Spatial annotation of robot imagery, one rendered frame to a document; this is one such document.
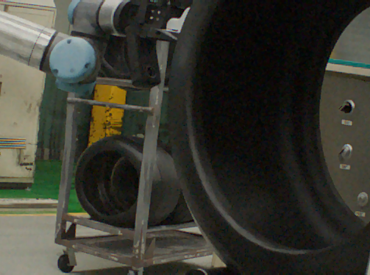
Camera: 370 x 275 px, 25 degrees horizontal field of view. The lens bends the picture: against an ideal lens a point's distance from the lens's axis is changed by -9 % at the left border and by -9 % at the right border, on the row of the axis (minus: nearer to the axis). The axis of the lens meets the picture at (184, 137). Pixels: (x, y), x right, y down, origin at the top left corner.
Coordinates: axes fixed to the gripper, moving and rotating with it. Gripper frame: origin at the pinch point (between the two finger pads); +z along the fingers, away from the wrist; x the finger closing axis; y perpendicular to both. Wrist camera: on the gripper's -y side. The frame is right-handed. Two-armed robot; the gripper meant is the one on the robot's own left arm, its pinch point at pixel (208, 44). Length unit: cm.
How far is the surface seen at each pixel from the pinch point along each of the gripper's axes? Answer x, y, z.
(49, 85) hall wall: 603, -125, -876
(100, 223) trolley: 211, -118, -262
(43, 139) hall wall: 603, -199, -868
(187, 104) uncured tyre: -12.6, -8.2, 10.7
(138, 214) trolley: 217, -104, -239
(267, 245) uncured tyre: -12.9, -22.5, 29.9
